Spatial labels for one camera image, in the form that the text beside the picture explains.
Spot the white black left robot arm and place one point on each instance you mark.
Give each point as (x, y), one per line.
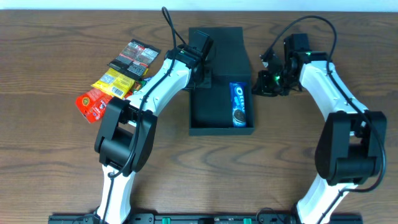
(126, 135)

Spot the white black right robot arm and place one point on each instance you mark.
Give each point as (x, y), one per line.
(350, 149)

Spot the yellow snack packet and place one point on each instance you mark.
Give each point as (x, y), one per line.
(115, 84)

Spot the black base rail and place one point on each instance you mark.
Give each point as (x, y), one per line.
(148, 218)

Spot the black snack packet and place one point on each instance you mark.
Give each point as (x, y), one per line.
(134, 60)

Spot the blue Oreo cookie pack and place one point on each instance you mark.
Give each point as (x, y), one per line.
(238, 104)

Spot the red KitKat bar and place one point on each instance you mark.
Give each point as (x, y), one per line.
(138, 85)

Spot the blue Dairy Milk bar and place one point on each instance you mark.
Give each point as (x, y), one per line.
(147, 79)

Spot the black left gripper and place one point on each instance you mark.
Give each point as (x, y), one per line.
(202, 76)

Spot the black open gift box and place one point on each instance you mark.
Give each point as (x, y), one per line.
(211, 109)

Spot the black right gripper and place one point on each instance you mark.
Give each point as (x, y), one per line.
(266, 83)

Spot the red snack packet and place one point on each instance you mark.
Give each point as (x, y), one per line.
(92, 104)

